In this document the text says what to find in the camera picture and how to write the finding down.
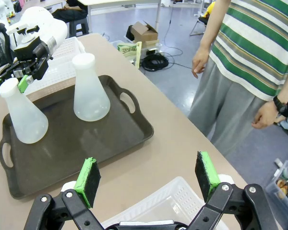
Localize green striped t-shirt torso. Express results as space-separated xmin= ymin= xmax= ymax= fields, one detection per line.
xmin=209 ymin=0 xmax=288 ymax=102

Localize grey trousers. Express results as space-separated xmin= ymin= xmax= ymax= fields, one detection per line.
xmin=187 ymin=56 xmax=267 ymax=157

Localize person's left hand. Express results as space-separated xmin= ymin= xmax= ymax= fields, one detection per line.
xmin=251 ymin=100 xmax=287 ymax=130

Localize black wristwatch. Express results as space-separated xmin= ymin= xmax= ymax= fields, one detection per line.
xmin=273 ymin=94 xmax=288 ymax=115

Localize black left arm cable sleeve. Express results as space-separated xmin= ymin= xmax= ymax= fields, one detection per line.
xmin=0 ymin=22 xmax=13 ymax=72

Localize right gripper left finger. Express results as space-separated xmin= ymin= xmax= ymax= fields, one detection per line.
xmin=23 ymin=156 xmax=104 ymax=230

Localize translucent white conical flask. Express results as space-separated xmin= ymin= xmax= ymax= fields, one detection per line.
xmin=72 ymin=53 xmax=111 ymax=122
xmin=0 ymin=77 xmax=49 ymax=145

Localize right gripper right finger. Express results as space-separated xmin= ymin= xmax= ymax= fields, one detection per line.
xmin=188 ymin=150 xmax=279 ymax=230

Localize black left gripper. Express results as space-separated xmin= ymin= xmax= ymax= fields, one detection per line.
xmin=0 ymin=36 xmax=54 ymax=96

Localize chair piled with clothes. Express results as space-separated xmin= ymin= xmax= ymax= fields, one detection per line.
xmin=189 ymin=1 xmax=217 ymax=37

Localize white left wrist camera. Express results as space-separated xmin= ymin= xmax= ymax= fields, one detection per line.
xmin=5 ymin=22 xmax=40 ymax=37

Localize brown cardboard box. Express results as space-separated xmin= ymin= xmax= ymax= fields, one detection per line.
xmin=125 ymin=21 xmax=159 ymax=45

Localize white side table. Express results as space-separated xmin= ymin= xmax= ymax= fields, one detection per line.
xmin=77 ymin=0 xmax=163 ymax=31

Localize coiled black cables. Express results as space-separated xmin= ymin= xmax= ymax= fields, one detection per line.
xmin=141 ymin=53 xmax=170 ymax=72

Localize dark brown plastic tray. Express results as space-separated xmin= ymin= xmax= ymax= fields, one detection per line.
xmin=0 ymin=74 xmax=155 ymax=200

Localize seated person in black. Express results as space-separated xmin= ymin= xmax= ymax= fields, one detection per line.
xmin=51 ymin=0 xmax=89 ymax=24

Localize clear bin of small items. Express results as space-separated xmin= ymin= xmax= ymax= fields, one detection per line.
xmin=264 ymin=158 xmax=288 ymax=213

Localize person's right forearm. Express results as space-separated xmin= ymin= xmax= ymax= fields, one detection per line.
xmin=198 ymin=0 xmax=232 ymax=52

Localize person's right hand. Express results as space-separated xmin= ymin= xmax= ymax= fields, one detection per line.
xmin=192 ymin=46 xmax=211 ymax=80

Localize yellow cloth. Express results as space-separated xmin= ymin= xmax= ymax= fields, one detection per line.
xmin=203 ymin=1 xmax=217 ymax=19

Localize white perforated plastic basket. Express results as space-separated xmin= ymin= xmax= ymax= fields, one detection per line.
xmin=23 ymin=36 xmax=86 ymax=96
xmin=60 ymin=175 xmax=236 ymax=230

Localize green and white carton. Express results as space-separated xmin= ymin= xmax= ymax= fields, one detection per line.
xmin=117 ymin=41 xmax=143 ymax=69

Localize grey stool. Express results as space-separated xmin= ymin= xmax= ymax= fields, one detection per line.
xmin=69 ymin=16 xmax=90 ymax=38

